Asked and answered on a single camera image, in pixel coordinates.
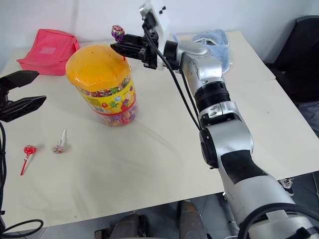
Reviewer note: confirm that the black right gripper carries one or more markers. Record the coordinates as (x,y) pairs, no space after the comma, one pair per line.
(150,56)

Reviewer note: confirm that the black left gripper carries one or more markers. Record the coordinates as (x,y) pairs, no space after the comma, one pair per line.
(3,98)

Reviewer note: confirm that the purple lollipop red stick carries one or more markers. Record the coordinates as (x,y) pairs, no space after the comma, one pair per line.
(117,32)

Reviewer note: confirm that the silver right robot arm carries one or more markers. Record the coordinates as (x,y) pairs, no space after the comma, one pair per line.
(224,139)

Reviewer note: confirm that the orange jar lid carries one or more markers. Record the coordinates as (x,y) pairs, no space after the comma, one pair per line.
(94,64)

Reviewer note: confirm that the clear plastic lollipop jar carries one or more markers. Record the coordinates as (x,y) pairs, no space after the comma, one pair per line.
(117,104)

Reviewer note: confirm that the pink fabric bag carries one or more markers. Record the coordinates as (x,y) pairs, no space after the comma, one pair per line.
(49,52)

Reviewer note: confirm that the multicoloured lollipop white stick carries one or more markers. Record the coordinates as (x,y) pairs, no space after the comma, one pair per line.
(58,148)

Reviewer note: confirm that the light blue towel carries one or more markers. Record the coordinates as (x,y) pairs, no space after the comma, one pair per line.
(219,42)

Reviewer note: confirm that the black office chair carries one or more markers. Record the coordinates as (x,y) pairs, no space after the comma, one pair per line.
(299,54)

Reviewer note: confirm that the dark rounded shape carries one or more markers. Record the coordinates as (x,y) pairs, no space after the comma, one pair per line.
(128,227)
(192,221)

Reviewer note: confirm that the person's leg in jeans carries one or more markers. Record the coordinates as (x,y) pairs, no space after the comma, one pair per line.
(310,117)

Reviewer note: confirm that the dark blue sneaker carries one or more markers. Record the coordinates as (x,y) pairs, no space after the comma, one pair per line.
(287,186)

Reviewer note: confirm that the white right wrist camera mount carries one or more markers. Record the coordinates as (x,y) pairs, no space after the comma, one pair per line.
(163,22)

